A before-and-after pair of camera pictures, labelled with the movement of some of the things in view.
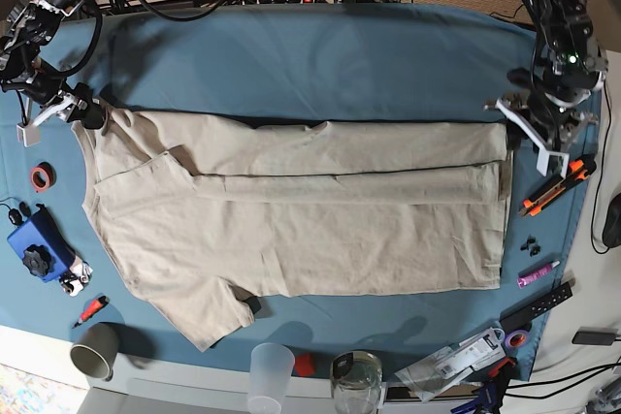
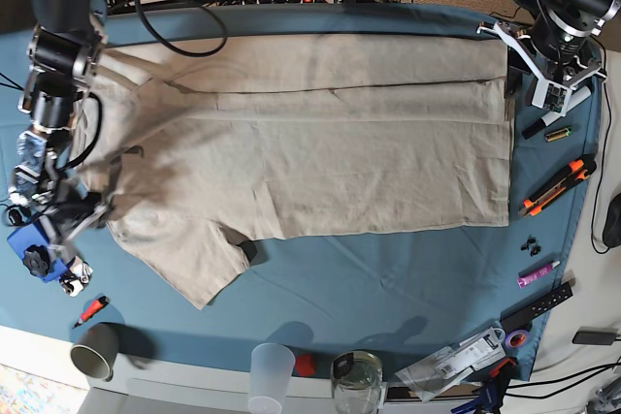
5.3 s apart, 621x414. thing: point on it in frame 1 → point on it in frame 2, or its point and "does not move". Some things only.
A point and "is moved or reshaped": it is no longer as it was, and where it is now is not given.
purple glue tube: [522, 281] does not move
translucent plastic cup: [271, 371] does not move
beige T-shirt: [202, 218] is moved or reshaped
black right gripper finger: [93, 115] → [99, 217]
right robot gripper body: [46, 84] → [66, 215]
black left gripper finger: [514, 135] → [515, 64]
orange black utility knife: [578, 170] does not move
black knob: [37, 259] does not move
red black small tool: [92, 308] does not move
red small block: [305, 366] does not move
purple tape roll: [516, 338] does not move
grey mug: [95, 350] does not move
